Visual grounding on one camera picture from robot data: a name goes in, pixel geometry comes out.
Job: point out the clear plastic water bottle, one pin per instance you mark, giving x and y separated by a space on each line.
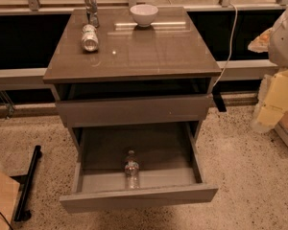
131 168

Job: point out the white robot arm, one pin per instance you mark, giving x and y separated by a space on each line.
273 91

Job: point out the grey drawer cabinet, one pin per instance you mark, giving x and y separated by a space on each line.
167 58

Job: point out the grey top drawer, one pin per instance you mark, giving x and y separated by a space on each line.
132 111

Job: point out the open middle drawer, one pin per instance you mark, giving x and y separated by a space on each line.
169 173

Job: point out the silver can lying down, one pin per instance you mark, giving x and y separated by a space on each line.
90 40

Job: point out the white ceramic bowl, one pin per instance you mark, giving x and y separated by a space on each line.
144 15

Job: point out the clear glass tumbler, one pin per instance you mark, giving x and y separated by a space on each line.
92 12

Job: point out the black metal bar stand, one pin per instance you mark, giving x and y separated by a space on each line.
26 180

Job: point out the brown cardboard box left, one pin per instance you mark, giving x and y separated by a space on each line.
8 197

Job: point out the metal railing frame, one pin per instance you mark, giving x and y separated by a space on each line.
19 77

